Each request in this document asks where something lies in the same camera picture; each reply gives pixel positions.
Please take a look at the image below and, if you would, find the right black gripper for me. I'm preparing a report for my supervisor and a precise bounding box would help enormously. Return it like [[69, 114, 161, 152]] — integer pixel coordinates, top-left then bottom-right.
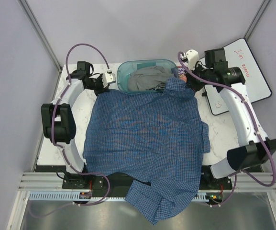
[[184, 62, 213, 92]]

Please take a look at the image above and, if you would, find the blue checkered long sleeve shirt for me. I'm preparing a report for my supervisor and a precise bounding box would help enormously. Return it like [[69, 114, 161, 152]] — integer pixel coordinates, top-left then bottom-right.
[[83, 77, 210, 224]]

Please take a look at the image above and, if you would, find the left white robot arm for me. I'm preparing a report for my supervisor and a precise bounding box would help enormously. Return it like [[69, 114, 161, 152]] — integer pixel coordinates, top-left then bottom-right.
[[41, 61, 116, 188]]

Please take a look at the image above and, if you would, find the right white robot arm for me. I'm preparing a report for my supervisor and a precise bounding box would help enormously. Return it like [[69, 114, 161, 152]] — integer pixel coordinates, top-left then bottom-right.
[[178, 48, 276, 189]]

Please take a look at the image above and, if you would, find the Roald Dahl book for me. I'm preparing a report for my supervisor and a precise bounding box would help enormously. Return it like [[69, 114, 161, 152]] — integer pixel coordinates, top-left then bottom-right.
[[171, 66, 187, 82]]

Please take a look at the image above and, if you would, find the small whiteboard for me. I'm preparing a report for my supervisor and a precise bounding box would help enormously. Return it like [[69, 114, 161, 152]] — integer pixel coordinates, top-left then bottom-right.
[[204, 85, 229, 115]]

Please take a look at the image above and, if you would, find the grey shirt in bin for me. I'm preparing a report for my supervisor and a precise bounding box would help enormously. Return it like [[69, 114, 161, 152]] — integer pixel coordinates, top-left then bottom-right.
[[127, 66, 175, 92]]

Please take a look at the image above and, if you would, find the teal plastic bin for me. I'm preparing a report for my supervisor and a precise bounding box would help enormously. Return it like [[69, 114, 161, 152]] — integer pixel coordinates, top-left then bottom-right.
[[117, 59, 177, 94]]

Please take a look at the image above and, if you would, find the whiteboard with red writing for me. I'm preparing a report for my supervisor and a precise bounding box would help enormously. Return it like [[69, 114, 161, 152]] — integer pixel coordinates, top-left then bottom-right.
[[224, 38, 272, 103]]

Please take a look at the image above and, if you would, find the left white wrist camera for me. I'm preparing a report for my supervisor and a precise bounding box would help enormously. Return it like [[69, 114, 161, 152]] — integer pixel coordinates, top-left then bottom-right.
[[102, 69, 116, 87]]

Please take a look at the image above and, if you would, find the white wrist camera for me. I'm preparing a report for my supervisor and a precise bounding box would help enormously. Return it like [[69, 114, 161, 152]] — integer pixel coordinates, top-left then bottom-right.
[[180, 49, 199, 70], [102, 69, 116, 87]]

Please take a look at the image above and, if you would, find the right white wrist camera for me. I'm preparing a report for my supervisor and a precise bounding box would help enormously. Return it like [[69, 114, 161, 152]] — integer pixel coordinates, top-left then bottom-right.
[[180, 49, 199, 70]]

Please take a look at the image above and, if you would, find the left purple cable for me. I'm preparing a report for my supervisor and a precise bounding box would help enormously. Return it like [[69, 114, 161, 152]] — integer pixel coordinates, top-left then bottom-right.
[[29, 43, 112, 217]]

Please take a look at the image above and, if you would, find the purple cable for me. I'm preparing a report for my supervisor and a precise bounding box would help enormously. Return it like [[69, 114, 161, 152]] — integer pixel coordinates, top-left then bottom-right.
[[29, 43, 112, 217], [177, 51, 276, 207]]

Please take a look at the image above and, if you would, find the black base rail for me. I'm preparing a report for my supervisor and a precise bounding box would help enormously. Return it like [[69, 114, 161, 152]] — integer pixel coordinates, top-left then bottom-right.
[[56, 166, 232, 198]]

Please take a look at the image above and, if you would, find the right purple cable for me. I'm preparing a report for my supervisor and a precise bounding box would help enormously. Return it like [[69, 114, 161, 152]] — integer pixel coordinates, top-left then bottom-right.
[[177, 51, 276, 207]]

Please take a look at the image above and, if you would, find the white slotted cable duct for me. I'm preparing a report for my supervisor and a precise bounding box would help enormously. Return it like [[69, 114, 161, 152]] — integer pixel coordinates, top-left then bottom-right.
[[28, 190, 222, 202]]

